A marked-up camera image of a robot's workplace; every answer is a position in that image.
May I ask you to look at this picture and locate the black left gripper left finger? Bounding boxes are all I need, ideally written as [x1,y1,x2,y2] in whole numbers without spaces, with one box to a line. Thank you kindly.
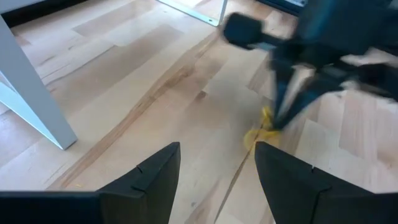
[0,141,182,224]

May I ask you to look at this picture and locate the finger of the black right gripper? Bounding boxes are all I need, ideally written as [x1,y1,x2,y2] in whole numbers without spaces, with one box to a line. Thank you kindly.
[270,62,296,128]
[276,77,352,130]

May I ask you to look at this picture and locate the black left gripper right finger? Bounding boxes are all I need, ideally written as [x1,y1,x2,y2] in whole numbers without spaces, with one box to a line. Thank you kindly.
[254,141,398,224]

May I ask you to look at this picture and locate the yellow rubber band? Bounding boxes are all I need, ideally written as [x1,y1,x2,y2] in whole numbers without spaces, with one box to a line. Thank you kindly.
[243,105,280,151]

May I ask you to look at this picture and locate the white perforated riser shelf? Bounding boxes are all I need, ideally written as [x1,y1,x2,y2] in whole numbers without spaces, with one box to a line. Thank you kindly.
[0,0,229,151]

